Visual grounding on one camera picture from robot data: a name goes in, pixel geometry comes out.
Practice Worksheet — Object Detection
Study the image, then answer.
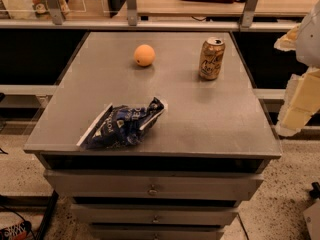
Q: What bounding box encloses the red black object on floor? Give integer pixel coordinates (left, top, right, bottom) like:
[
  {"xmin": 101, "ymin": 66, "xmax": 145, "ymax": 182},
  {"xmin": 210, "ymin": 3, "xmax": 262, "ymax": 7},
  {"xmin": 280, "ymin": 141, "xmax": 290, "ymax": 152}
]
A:
[{"xmin": 0, "ymin": 221, "xmax": 32, "ymax": 240}]

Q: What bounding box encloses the orange soda can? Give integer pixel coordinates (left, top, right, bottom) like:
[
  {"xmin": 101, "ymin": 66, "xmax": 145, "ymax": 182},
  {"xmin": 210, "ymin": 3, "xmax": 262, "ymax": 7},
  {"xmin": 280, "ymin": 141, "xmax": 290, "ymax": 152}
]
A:
[{"xmin": 199, "ymin": 37, "xmax": 225, "ymax": 80}]

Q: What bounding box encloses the blue chip bag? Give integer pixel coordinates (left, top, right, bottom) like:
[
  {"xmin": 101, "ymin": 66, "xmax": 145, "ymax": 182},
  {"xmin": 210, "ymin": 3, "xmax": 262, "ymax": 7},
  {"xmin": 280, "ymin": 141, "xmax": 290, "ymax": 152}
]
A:
[{"xmin": 77, "ymin": 97, "xmax": 165, "ymax": 150}]

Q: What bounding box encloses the grey drawer cabinet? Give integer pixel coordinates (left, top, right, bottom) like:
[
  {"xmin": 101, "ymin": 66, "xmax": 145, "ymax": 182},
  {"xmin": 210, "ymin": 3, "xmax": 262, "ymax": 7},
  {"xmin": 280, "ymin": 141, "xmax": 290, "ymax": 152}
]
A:
[{"xmin": 23, "ymin": 31, "xmax": 283, "ymax": 240}]

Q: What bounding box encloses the white device on floor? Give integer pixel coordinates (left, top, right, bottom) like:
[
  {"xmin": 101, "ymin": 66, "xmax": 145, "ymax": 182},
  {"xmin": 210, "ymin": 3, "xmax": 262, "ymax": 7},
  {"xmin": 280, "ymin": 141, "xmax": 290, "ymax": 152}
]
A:
[{"xmin": 303, "ymin": 182, "xmax": 320, "ymax": 240}]

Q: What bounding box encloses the orange fruit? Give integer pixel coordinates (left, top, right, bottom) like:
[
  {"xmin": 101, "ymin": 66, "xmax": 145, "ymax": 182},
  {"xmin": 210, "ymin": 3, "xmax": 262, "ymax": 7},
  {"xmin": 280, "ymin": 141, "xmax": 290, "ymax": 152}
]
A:
[{"xmin": 134, "ymin": 44, "xmax": 155, "ymax": 67}]

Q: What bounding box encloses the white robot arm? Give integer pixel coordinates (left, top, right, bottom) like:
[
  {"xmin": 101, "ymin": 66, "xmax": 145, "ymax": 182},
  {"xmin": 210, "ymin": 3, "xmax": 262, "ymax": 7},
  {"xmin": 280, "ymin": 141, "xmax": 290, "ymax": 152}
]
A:
[{"xmin": 274, "ymin": 1, "xmax": 320, "ymax": 137}]

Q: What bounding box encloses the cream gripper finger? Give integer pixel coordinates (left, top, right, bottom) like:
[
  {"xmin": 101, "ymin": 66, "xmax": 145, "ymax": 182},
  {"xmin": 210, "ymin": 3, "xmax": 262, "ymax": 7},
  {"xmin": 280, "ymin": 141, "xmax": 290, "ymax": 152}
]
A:
[
  {"xmin": 274, "ymin": 25, "xmax": 299, "ymax": 51},
  {"xmin": 275, "ymin": 67, "xmax": 320, "ymax": 137}
]

